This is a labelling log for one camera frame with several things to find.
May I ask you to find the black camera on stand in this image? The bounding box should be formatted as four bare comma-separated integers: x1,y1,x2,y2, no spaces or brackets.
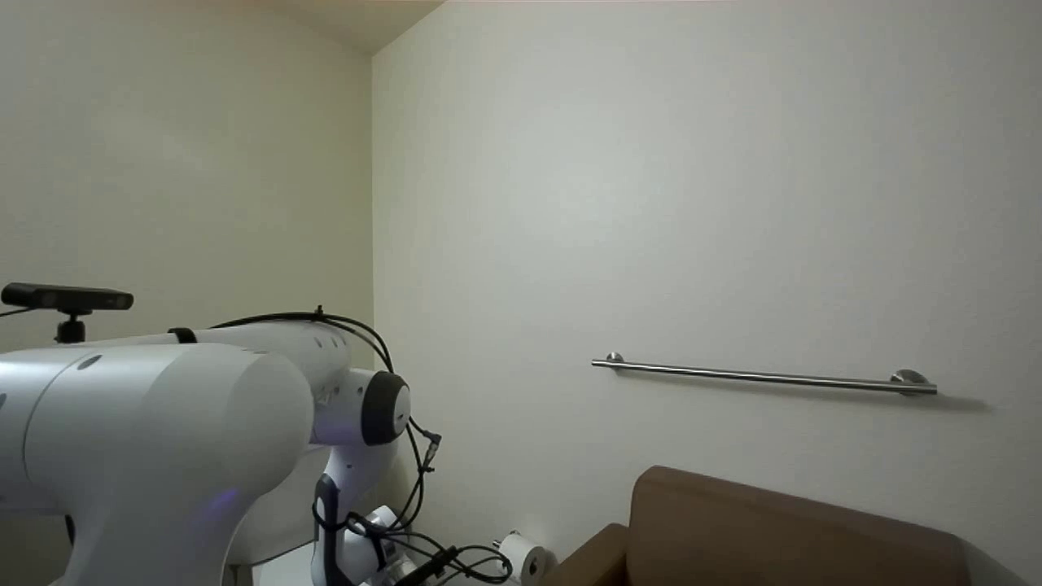
0,280,136,348

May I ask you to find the white toilet paper roll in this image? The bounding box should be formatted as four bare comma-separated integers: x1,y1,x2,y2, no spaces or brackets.
495,526,560,586

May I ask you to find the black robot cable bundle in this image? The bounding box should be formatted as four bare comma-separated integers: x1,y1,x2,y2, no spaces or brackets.
208,306,516,586

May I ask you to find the metal towel bar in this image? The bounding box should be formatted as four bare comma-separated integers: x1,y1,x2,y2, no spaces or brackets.
588,348,941,399

